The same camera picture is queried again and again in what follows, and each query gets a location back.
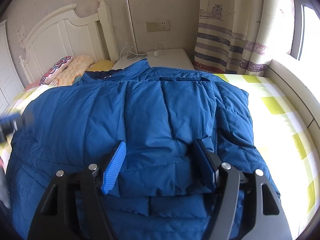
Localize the blue quilted puffer jacket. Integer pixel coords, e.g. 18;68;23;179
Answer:
7;60;270;239

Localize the white wardrobe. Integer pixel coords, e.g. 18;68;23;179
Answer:
0;20;24;115

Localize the colourful patterned pillow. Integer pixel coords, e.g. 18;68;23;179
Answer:
39;56;74;85

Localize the yellow white checkered quilt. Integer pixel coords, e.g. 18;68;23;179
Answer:
0;73;318;240

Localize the peach checkered pillow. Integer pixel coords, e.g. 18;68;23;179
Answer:
49;55;94;87

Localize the yellow pillow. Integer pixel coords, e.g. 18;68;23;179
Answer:
87;60;114;72

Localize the white wooden headboard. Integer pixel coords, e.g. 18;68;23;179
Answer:
19;0;120;83

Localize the white bedside table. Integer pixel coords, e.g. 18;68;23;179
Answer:
110;48;196;71

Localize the white slim desk lamp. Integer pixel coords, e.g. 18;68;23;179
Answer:
125;0;147;60

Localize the patterned striped curtain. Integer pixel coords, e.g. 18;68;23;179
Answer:
194;0;295;76

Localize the dark framed window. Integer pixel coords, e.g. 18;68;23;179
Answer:
290;0;319;60

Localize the paper notice on wall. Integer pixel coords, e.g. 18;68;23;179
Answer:
17;25;27;50

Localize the wall socket panel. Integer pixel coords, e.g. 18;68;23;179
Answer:
146;20;170;32

